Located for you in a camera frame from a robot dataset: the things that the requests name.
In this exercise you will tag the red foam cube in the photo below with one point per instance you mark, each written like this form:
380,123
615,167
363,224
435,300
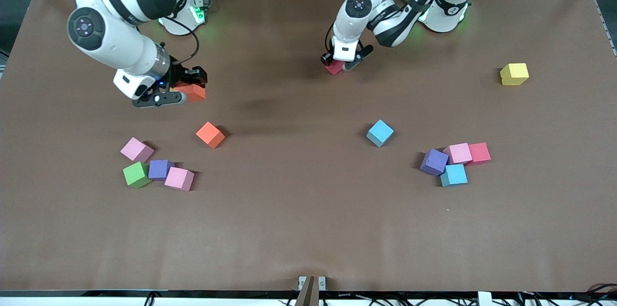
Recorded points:
480,152
335,69

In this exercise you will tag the orange foam cube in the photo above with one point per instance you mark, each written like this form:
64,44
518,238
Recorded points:
210,135
193,93

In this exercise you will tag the blue foam cube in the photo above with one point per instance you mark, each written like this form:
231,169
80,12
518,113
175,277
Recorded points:
453,175
380,133

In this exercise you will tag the pink foam cube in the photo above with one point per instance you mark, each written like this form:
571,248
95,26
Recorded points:
136,150
457,153
179,179

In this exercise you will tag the purple foam cube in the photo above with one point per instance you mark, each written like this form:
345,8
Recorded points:
159,169
434,162

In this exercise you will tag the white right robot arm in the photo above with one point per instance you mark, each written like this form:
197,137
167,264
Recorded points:
111,41

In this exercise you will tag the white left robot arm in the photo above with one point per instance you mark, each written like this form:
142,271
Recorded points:
359,7

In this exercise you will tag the green foam cube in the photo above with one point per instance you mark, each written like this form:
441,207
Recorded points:
136,174

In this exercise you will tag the yellow foam cube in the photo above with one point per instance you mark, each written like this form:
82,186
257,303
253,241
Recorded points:
514,74

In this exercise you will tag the brown table mat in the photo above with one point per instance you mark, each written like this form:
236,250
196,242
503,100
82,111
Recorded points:
308,229

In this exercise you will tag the white label tag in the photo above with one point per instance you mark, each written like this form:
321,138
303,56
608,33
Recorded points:
484,299

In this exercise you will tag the metal bracket with pole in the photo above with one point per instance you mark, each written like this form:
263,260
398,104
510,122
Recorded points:
308,291

